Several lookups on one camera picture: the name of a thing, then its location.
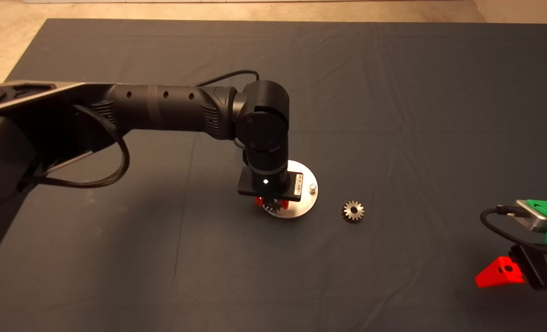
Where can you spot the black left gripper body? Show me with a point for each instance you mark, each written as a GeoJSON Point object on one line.
{"type": "Point", "coordinates": [269, 184]}

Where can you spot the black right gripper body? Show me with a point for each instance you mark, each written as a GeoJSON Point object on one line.
{"type": "Point", "coordinates": [545, 273]}

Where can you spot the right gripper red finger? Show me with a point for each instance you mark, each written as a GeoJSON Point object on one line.
{"type": "Point", "coordinates": [499, 275]}

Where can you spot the small steel gear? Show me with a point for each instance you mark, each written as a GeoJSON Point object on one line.
{"type": "Point", "coordinates": [272, 206]}
{"type": "Point", "coordinates": [359, 216]}

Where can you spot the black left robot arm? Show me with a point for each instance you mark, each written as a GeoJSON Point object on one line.
{"type": "Point", "coordinates": [163, 106]}

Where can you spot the round metal carrier plate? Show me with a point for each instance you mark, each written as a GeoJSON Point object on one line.
{"type": "Point", "coordinates": [306, 203]}

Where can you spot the dark grey table cloth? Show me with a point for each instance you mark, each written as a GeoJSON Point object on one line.
{"type": "Point", "coordinates": [393, 115]}

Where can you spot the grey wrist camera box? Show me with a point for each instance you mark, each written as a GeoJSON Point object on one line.
{"type": "Point", "coordinates": [534, 217]}

